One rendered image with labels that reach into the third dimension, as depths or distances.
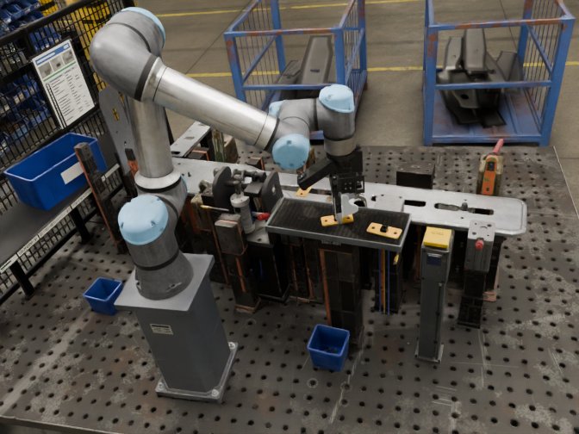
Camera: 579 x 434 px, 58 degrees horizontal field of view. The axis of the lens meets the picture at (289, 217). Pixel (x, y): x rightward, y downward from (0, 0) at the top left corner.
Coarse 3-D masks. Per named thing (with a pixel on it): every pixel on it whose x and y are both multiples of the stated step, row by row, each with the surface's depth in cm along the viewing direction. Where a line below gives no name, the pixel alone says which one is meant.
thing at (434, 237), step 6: (426, 228) 131; (432, 228) 131; (438, 228) 131; (426, 234) 130; (432, 234) 129; (438, 234) 129; (444, 234) 129; (450, 234) 129; (426, 240) 128; (432, 240) 128; (438, 240) 127; (444, 240) 127; (438, 246) 127; (444, 246) 126
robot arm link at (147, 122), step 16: (112, 16) 111; (128, 16) 106; (144, 16) 109; (144, 32) 106; (160, 32) 113; (160, 48) 113; (128, 96) 116; (128, 112) 119; (144, 112) 118; (160, 112) 121; (144, 128) 120; (160, 128) 123; (144, 144) 123; (160, 144) 124; (144, 160) 126; (160, 160) 127; (144, 176) 129; (160, 176) 129; (176, 176) 132; (144, 192) 130; (160, 192) 130; (176, 192) 133
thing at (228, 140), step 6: (228, 138) 207; (234, 138) 208; (228, 144) 204; (234, 144) 209; (228, 150) 205; (234, 150) 211; (228, 156) 205; (234, 156) 211; (222, 162) 208; (228, 162) 207; (234, 162) 211; (234, 180) 214
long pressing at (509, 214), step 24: (192, 168) 200; (240, 168) 196; (192, 192) 186; (288, 192) 180; (384, 192) 173; (408, 192) 171; (432, 192) 170; (456, 192) 169; (432, 216) 160; (456, 216) 158; (480, 216) 157; (504, 216) 156
